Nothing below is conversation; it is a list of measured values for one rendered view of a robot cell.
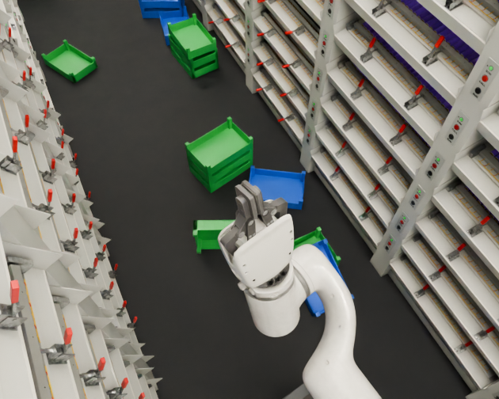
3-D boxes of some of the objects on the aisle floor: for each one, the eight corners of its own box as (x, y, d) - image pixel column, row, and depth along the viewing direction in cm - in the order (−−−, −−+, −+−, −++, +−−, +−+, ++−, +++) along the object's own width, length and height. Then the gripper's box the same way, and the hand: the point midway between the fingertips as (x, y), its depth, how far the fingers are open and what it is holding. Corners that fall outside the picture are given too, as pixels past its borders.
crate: (245, 203, 242) (245, 195, 235) (250, 173, 253) (250, 165, 246) (301, 210, 240) (302, 202, 233) (303, 179, 250) (305, 170, 244)
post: (307, 172, 253) (388, -260, 106) (299, 161, 257) (366, -269, 111) (337, 160, 257) (455, -270, 111) (329, 149, 262) (430, -279, 115)
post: (380, 276, 219) (647, -148, 72) (369, 260, 223) (599, -169, 77) (413, 260, 224) (726, -170, 77) (402, 245, 228) (676, -188, 82)
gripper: (318, 256, 69) (313, 172, 55) (241, 317, 64) (214, 241, 50) (287, 229, 73) (274, 144, 60) (212, 283, 68) (180, 204, 55)
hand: (249, 199), depth 57 cm, fingers closed
